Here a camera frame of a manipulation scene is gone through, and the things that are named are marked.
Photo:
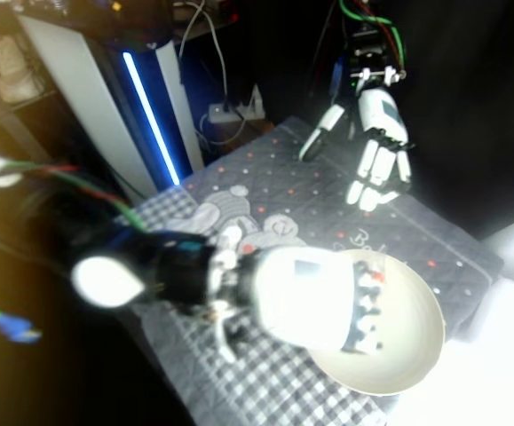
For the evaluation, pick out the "white cabinet with blue light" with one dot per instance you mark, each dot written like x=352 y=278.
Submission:
x=83 y=89

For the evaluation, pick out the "white plug adapter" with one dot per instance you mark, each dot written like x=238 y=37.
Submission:
x=251 y=100

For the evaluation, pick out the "white bowl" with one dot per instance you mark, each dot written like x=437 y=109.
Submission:
x=398 y=359

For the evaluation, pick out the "white power strip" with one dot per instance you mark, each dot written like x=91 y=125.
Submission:
x=221 y=113

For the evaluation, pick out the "white shoe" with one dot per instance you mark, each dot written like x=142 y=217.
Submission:
x=14 y=71

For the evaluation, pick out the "grey quilt with bear print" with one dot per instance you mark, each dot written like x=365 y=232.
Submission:
x=310 y=199

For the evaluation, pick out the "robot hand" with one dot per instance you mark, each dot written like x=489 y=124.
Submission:
x=301 y=306
x=378 y=128

